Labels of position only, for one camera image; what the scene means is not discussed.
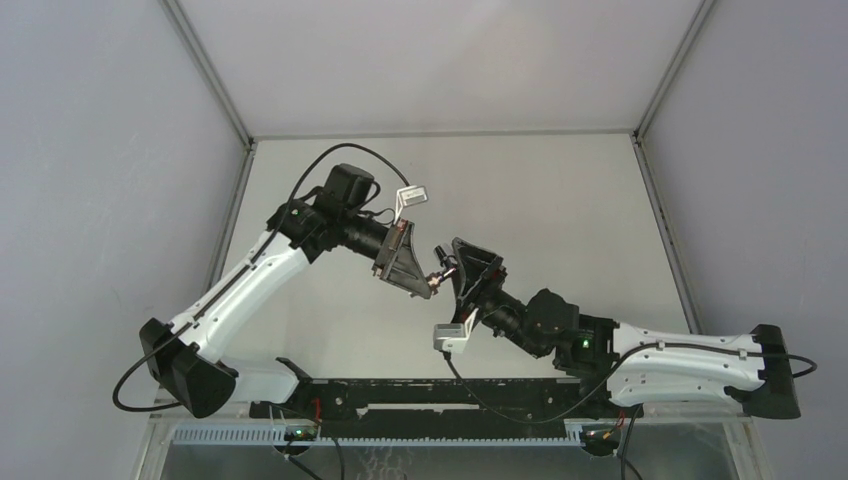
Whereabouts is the chrome water faucet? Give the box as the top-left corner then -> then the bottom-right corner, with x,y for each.
434,243 -> 458,283

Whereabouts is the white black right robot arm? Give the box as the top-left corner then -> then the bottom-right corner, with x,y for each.
434,238 -> 801,420

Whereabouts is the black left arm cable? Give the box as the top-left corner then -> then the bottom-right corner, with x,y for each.
111,142 -> 412,415

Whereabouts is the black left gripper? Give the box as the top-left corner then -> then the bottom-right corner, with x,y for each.
339,210 -> 431,299

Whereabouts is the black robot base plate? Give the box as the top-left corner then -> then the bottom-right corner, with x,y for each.
249,378 -> 633,441

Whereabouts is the threaded metal pipe fitting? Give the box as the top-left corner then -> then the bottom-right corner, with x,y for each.
427,272 -> 443,295

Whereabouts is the aluminium frame rail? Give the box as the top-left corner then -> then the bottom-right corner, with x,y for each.
154,382 -> 264,419

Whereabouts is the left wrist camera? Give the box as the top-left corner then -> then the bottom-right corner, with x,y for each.
393,185 -> 429,224

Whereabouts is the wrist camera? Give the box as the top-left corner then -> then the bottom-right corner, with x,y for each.
393,185 -> 429,224
432,309 -> 478,354

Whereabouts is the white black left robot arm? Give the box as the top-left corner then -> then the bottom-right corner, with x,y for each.
139,164 -> 433,418

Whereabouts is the white slotted cable duct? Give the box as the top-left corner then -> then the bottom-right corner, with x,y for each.
170,425 -> 588,448

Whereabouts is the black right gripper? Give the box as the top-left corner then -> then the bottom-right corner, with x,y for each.
448,238 -> 545,361

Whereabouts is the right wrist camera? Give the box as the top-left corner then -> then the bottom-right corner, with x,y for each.
432,309 -> 478,354

